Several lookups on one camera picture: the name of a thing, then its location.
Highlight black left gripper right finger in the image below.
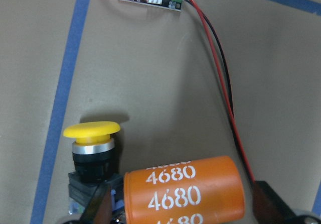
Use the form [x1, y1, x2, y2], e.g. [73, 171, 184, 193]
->
[252, 181, 297, 223]

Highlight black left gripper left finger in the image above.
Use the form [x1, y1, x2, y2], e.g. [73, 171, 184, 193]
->
[79, 183, 112, 224]

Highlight orange 4680 cylinder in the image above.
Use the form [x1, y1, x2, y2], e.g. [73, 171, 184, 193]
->
[124, 156, 245, 223]

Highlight red black wire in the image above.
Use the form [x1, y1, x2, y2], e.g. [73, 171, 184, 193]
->
[183, 0, 258, 184]

